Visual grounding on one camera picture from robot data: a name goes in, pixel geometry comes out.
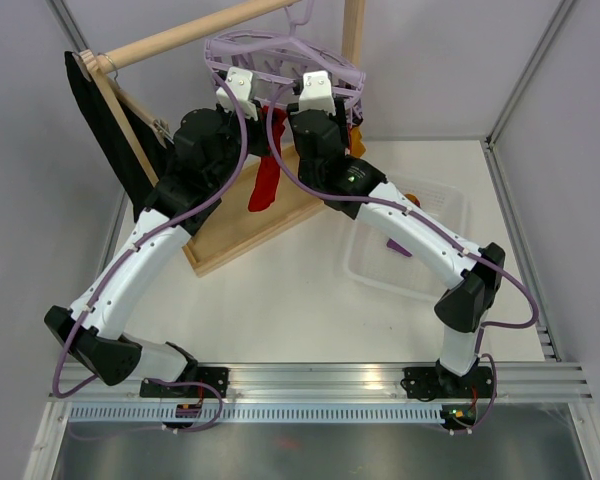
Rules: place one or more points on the purple sock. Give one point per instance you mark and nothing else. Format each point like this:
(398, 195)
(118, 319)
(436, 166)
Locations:
(391, 244)

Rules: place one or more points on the black garment on hanger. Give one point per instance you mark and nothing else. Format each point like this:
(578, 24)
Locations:
(110, 137)

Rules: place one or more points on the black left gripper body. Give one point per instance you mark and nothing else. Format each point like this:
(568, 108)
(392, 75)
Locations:
(256, 138)

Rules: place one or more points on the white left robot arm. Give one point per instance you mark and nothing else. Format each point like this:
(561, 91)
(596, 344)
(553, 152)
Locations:
(145, 265)

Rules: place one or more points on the aluminium mounting rail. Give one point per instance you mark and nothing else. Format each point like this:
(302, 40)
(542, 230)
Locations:
(516, 382)

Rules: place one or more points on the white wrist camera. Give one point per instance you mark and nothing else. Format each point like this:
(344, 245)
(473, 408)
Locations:
(235, 89)
(316, 93)

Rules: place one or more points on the white slotted cable duct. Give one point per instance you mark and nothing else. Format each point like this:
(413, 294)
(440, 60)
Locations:
(304, 413)

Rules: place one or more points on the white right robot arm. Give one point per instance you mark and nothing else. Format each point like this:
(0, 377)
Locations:
(471, 274)

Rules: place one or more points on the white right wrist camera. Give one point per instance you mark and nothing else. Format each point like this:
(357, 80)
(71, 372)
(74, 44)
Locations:
(316, 93)

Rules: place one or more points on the purple round clip hanger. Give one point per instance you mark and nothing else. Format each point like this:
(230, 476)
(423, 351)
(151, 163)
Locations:
(278, 59)

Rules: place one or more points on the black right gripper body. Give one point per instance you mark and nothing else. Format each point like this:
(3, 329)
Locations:
(339, 114)

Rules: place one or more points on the wooden clip hanger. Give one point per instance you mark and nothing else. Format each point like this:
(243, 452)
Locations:
(125, 105)

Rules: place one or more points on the wooden clothes rack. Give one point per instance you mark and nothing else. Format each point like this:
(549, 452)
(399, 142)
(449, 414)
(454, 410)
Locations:
(162, 42)

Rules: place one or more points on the white plastic basket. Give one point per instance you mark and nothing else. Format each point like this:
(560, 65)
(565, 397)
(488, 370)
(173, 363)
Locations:
(369, 260)

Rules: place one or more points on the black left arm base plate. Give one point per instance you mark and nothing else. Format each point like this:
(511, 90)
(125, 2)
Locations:
(189, 385)

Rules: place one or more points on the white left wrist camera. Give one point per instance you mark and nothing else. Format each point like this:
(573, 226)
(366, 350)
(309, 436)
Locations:
(235, 89)

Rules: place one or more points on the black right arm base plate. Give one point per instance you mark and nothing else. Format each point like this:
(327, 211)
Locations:
(430, 383)

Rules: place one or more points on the mustard yellow sock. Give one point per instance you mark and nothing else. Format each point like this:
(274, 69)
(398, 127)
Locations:
(356, 147)

